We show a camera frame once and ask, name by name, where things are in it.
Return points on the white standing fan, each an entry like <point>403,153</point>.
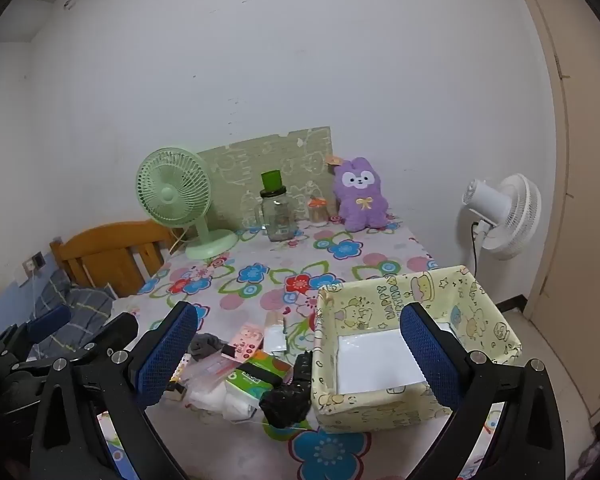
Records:
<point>510,215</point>

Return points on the dark wall socket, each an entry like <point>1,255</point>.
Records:
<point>39,259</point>

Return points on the cotton swab jar orange lid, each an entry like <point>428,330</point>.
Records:
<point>318,215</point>

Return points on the yellow printed fabric box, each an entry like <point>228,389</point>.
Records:
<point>360,310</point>

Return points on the clear bag of masks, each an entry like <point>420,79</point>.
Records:
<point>205,372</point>

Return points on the small white tube packet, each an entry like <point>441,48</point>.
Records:
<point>275,337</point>

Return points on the white sheet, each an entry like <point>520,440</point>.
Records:
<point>380,360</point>

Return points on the green orange tissue packet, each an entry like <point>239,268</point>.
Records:
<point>252,375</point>

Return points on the beige door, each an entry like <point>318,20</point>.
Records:
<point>580,210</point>

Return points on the grey plaid pillow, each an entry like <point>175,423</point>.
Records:
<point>85,305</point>

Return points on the pink wipes packet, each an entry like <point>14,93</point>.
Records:
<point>245,340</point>

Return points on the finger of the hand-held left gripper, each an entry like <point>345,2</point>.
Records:
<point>115,330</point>
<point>50,320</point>

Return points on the glass jar with green lid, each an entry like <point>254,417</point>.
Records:
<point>277,220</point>

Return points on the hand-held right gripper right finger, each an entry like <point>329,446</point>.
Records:
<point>425,355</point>

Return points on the green printed board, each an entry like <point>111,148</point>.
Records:
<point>280,152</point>

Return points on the black plastic bag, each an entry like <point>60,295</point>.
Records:
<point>285,400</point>

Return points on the white wall socket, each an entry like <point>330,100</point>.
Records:
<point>30,264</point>

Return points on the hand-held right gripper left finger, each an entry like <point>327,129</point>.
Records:
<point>166,355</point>

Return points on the purple plush bunny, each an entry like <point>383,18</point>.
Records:
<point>360,205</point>

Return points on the green desk fan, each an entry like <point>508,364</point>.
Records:
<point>167,192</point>

